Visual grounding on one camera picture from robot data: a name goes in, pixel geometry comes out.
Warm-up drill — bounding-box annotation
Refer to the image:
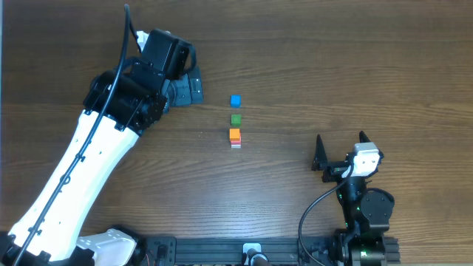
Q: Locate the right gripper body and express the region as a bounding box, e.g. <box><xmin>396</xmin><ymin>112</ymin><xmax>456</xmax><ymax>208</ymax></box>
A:
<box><xmin>321</xmin><ymin>160</ymin><xmax>352</xmax><ymax>183</ymax></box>

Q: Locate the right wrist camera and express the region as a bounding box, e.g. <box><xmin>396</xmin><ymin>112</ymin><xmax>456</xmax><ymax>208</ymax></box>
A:
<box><xmin>346</xmin><ymin>141</ymin><xmax>381</xmax><ymax>178</ymax></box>

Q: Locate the black cable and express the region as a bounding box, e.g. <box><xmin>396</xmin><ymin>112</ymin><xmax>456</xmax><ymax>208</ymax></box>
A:
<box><xmin>99</xmin><ymin>3</ymin><xmax>145</xmax><ymax>112</ymax></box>
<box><xmin>297</xmin><ymin>166</ymin><xmax>354</xmax><ymax>266</ymax></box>

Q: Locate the mounting rail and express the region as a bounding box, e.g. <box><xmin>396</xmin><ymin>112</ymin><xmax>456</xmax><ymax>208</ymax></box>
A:
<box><xmin>136</xmin><ymin>235</ymin><xmax>401</xmax><ymax>266</ymax></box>

